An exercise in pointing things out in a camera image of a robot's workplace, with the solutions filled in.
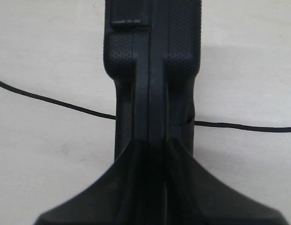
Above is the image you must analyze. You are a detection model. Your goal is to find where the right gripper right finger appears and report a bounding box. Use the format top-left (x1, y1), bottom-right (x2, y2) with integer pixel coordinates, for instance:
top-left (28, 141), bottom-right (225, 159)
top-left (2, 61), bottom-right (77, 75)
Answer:
top-left (167, 138), bottom-right (288, 225)

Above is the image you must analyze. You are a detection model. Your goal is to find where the black plastic carrying case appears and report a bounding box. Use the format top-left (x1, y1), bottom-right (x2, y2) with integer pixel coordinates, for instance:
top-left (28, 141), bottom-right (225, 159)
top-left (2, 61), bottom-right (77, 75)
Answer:
top-left (104, 0), bottom-right (202, 159)

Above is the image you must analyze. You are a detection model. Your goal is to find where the black cord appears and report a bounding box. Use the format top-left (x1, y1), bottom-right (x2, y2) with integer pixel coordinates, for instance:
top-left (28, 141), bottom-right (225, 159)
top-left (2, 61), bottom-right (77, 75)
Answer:
top-left (0, 78), bottom-right (291, 133)

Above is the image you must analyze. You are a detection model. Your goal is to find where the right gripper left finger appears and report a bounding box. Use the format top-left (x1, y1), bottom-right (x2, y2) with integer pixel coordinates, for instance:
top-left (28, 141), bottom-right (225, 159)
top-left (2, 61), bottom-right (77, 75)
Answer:
top-left (35, 140), bottom-right (166, 225)

